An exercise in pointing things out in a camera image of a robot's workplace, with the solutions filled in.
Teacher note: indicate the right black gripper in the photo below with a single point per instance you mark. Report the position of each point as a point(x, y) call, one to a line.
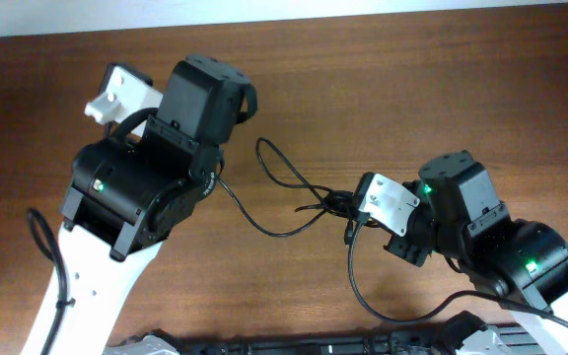
point(402, 246)

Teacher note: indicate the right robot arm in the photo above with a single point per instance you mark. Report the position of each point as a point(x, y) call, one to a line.
point(453, 210)

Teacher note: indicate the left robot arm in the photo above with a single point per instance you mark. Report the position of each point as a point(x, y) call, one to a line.
point(157, 160)

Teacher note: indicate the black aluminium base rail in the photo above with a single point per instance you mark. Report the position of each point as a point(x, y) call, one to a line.
point(464, 333)

